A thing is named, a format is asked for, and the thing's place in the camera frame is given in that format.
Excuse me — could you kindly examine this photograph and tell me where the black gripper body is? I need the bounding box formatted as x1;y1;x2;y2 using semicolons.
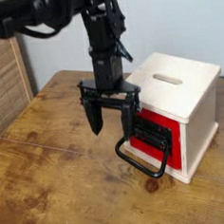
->
79;38;140;115

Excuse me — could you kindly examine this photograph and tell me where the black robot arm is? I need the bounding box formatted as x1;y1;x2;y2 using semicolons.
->
0;0;140;140

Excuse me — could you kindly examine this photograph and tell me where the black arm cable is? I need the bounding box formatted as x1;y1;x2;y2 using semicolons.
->
20;21;71;41

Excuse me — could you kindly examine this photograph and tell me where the wooden slatted panel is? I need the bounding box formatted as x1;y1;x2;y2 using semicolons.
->
0;38;33;137

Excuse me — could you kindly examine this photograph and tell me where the red drawer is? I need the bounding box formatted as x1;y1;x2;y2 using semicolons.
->
129;108;182;170

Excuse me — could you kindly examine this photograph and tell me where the black metal drawer handle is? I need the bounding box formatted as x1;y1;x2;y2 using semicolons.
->
112;112;177;182

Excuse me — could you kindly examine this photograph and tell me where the light wooden box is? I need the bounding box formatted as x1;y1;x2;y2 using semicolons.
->
126;53;221;184

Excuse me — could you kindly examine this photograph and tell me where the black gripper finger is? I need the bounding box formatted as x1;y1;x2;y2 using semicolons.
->
121;104;135;140
84;100;103;135

